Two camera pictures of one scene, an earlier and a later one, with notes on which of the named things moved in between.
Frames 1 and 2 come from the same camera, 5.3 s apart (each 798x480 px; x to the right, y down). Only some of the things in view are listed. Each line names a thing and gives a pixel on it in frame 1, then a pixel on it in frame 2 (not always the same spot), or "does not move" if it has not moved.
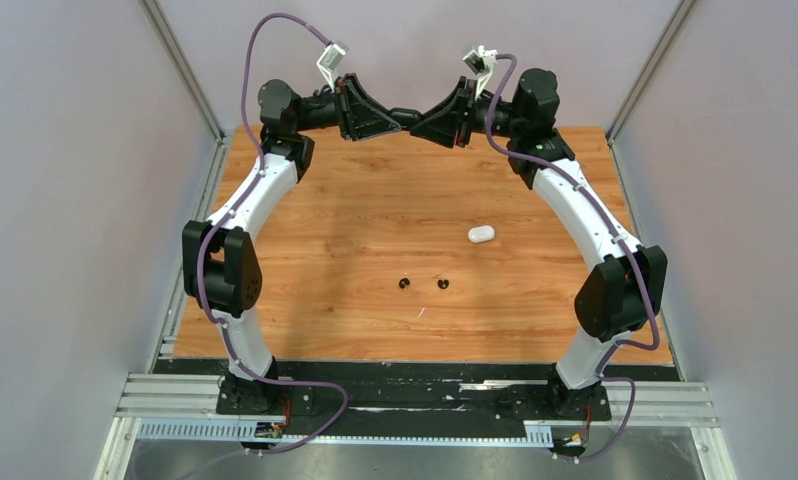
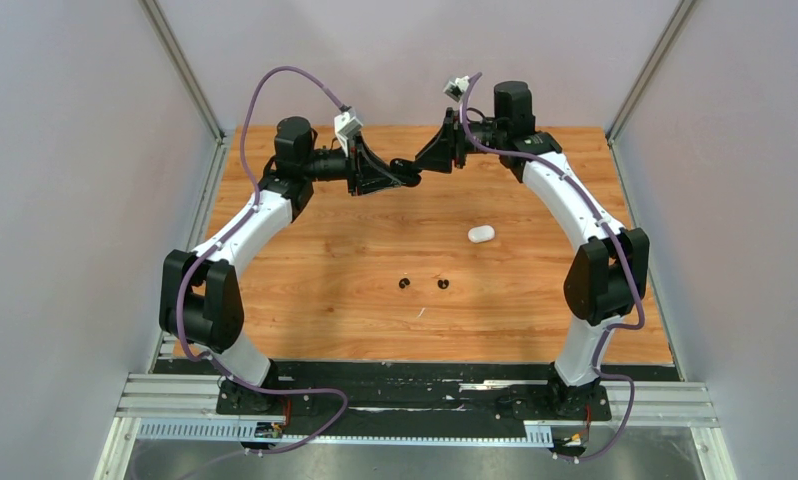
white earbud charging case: (480, 234) does not move
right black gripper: (447, 120) -> (449, 143)
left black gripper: (359, 117) -> (368, 174)
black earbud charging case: (405, 117) -> (405, 172)
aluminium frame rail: (676, 405) does not move
